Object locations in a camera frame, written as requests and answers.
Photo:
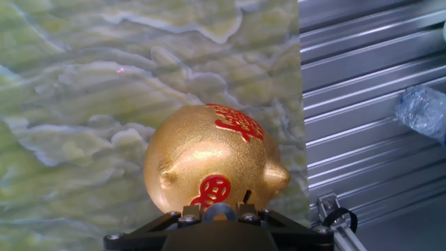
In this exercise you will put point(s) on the green marble pattern mat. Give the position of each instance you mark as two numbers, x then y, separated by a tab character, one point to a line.
87	104

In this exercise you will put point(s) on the clear plastic water bottle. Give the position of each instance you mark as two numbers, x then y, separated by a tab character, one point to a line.
421	109

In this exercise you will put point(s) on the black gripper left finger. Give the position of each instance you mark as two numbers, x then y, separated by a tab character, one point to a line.
146	235

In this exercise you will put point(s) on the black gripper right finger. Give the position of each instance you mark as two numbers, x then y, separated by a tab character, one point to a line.
299	237

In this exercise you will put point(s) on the golden piggy bank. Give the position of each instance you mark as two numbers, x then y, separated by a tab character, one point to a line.
195	150

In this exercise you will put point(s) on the aluminium frame bracket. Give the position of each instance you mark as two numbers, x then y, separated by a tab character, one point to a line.
348	240

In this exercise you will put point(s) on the grey metal washer coin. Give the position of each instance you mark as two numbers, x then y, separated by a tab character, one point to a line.
219	208

